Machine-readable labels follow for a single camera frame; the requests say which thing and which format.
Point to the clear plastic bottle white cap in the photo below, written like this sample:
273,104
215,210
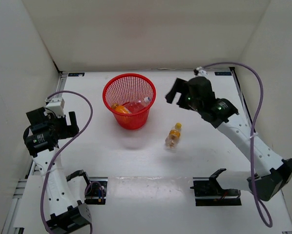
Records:
138,104

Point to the orange plastic bottle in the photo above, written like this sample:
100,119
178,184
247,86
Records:
120,109

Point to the clear bottle yellow cap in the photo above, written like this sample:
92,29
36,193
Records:
173,137

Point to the red mesh waste bin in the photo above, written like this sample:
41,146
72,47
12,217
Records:
125,88

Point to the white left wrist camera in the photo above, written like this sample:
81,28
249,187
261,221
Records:
55,106

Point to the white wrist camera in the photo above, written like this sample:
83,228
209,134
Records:
200,72
55,106

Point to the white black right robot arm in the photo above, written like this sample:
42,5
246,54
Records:
269,172

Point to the blue left corner label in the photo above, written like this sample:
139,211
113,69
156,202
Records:
76,74

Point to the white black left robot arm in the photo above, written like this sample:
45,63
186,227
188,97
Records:
62,194

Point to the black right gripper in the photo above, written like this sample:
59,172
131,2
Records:
179,86

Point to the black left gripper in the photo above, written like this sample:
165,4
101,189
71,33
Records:
72,130

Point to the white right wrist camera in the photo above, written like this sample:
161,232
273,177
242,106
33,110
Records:
200,72

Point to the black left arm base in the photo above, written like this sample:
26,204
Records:
96,193

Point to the blue right corner label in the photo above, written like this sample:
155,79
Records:
222,73

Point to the aluminium table frame rail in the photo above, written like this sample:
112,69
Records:
157,152

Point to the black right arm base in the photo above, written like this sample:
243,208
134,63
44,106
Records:
208,192

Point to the blue corner label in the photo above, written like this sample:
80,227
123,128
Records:
222,73
76,74

